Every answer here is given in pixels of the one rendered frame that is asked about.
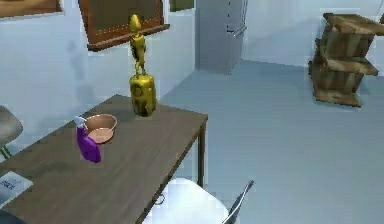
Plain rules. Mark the purple spray bottle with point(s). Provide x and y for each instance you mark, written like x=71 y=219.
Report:
x=88 y=146

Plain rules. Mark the gold statue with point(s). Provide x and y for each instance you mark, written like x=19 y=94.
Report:
x=142 y=93

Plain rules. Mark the large brown framed picture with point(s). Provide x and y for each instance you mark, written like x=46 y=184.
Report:
x=123 y=20

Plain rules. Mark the brown wooden table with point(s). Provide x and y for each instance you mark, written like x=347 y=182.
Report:
x=140 y=160

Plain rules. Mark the brown wooden shelf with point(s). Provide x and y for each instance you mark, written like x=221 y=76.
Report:
x=343 y=60

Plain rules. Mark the white chair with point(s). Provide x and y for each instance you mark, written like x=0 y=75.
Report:
x=186 y=203

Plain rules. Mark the tan bowl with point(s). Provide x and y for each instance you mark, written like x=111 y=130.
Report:
x=101 y=128

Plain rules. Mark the green framed picture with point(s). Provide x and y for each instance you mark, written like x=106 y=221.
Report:
x=181 y=4

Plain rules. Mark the grey fridge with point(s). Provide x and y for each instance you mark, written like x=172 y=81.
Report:
x=218 y=33

